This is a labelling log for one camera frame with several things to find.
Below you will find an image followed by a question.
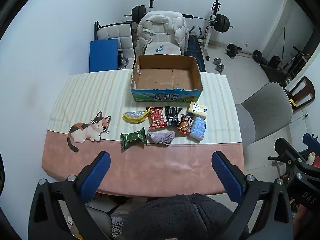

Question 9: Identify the blue mat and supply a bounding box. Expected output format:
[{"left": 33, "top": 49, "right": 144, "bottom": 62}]
[{"left": 89, "top": 38, "right": 120, "bottom": 72}]

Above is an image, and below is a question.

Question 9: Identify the white padded black-framed chair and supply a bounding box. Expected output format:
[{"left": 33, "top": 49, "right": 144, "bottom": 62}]
[{"left": 94, "top": 21, "right": 137, "bottom": 68}]

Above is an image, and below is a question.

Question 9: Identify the blue tissue pack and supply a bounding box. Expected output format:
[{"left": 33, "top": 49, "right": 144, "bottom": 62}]
[{"left": 189, "top": 116, "right": 207, "bottom": 140}]

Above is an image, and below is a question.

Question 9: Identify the orange panda snack packet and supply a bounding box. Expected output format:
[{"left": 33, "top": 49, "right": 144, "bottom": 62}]
[{"left": 178, "top": 114, "right": 195, "bottom": 134}]

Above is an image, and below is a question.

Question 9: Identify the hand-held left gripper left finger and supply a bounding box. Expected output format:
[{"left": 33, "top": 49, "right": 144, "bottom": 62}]
[{"left": 28, "top": 151, "right": 112, "bottom": 240}]

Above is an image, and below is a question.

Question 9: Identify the barbell with black plates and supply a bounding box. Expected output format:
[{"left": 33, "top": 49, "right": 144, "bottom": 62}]
[{"left": 124, "top": 5, "right": 234, "bottom": 33}]

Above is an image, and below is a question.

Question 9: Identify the brown wooden chair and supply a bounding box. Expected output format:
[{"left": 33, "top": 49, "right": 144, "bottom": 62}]
[{"left": 285, "top": 76, "right": 316, "bottom": 113}]

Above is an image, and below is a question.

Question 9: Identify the yellow silver banana-shaped pouch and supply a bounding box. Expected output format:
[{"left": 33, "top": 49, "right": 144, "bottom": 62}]
[{"left": 123, "top": 109, "right": 150, "bottom": 124}]

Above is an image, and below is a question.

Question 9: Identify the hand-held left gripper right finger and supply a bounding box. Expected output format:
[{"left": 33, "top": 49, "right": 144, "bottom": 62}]
[{"left": 211, "top": 151, "right": 294, "bottom": 240}]

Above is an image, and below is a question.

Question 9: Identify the red snack packet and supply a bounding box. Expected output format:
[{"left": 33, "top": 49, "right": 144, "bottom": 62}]
[{"left": 146, "top": 106, "right": 167, "bottom": 130}]

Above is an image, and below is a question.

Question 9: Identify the grey shell chair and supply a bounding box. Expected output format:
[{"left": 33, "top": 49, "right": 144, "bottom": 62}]
[{"left": 235, "top": 81, "right": 293, "bottom": 147}]

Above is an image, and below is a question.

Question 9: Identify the short barbell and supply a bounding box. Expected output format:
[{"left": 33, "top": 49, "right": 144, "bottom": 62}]
[{"left": 224, "top": 44, "right": 263, "bottom": 63}]

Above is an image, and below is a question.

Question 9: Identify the black exercise machine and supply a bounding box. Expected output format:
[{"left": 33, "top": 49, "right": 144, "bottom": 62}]
[{"left": 260, "top": 46, "right": 308, "bottom": 80}]

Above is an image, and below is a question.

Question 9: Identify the white barbell rack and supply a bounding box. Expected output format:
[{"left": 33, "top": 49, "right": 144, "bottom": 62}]
[{"left": 149, "top": 0, "right": 222, "bottom": 61}]

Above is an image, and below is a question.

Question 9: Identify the person's dark fleece garment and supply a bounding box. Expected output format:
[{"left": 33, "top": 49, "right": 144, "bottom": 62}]
[{"left": 122, "top": 194, "right": 250, "bottom": 240}]

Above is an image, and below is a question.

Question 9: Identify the cardboard box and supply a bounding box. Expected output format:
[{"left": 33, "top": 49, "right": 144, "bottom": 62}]
[{"left": 130, "top": 54, "right": 203, "bottom": 103}]

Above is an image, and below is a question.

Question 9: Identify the white puffer jacket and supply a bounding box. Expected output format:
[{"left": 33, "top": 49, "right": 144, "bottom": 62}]
[{"left": 136, "top": 11, "right": 190, "bottom": 55}]

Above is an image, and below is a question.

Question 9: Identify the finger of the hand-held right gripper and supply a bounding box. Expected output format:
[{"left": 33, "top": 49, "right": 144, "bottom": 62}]
[
  {"left": 303, "top": 133, "right": 320, "bottom": 153},
  {"left": 274, "top": 138, "right": 309, "bottom": 170}
]

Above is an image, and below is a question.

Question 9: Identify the black blue weight bench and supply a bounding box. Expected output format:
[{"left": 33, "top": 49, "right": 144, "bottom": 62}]
[{"left": 184, "top": 26, "right": 207, "bottom": 72}]

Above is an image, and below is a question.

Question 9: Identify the black snack packet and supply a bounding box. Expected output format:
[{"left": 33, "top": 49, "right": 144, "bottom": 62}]
[{"left": 164, "top": 106, "right": 182, "bottom": 127}]

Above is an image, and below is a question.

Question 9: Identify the beige padded chair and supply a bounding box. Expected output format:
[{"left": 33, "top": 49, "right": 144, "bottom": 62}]
[{"left": 143, "top": 40, "right": 182, "bottom": 55}]

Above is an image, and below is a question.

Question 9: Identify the green snack packet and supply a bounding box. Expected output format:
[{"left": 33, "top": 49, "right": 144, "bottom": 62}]
[{"left": 120, "top": 127, "right": 147, "bottom": 152}]

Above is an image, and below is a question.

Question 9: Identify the yellow tissue pack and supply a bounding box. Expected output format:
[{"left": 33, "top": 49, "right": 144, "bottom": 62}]
[{"left": 187, "top": 102, "right": 209, "bottom": 119}]

